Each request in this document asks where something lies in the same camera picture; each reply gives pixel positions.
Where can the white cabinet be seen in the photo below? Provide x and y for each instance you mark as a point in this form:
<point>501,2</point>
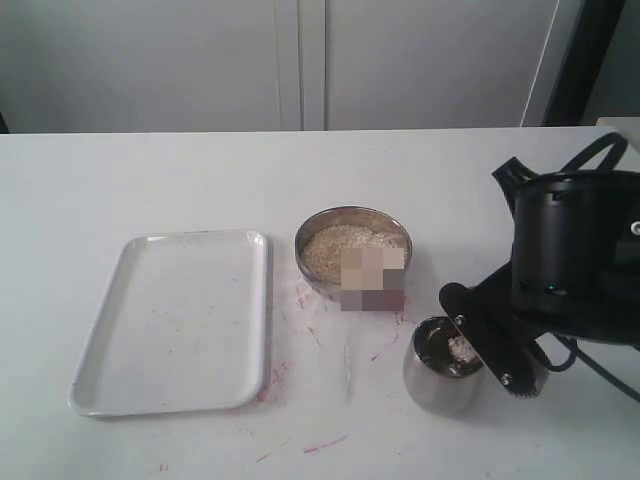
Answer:
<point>145,66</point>

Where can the stainless steel cup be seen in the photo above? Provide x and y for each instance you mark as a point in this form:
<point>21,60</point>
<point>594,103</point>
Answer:
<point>442,373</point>

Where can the white rectangular tray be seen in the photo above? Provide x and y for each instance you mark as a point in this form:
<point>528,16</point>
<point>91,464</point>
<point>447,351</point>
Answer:
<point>183,327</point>

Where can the white rice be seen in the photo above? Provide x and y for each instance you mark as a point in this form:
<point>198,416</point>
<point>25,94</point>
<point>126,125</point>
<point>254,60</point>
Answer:
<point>322,254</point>

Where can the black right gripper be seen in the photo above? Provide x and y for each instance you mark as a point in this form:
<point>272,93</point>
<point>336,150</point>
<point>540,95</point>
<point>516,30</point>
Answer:
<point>573,271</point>

